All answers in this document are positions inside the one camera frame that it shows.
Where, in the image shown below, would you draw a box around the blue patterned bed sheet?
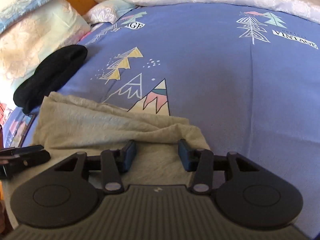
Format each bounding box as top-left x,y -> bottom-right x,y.
2,2 -> 320,239

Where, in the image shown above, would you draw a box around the pastel floral pillow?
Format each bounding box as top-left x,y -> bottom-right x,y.
1,0 -> 90,109

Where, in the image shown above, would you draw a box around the smartphone with lit screen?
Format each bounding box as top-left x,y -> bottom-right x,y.
5,113 -> 35,147

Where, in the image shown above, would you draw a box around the black folded garment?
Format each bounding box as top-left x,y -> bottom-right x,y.
13,44 -> 88,114

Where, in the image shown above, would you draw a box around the grey pants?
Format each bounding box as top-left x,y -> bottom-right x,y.
3,92 -> 208,227

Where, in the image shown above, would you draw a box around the small white blue pillow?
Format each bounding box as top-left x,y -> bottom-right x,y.
82,0 -> 137,25

